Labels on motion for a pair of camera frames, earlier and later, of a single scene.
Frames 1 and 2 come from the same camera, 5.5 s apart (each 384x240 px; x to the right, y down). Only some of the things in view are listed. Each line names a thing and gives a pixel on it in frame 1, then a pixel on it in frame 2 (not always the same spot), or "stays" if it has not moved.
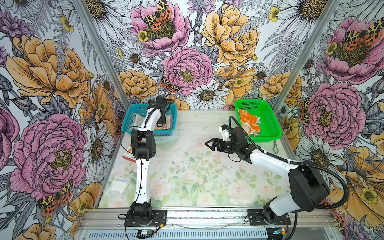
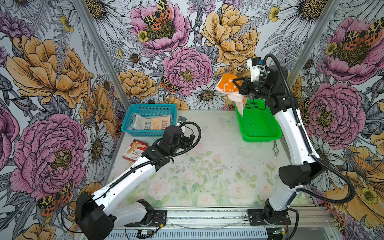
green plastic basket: [269, 128] stays
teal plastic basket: [170, 109] stays
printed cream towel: [139, 120] stays
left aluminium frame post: [84, 15] stays
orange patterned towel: [249, 122] to [226, 85]
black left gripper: [163, 119] to [187, 142]
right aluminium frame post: [302, 62] stays
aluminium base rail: [209, 224] stays
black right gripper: [214, 145] to [242, 89]
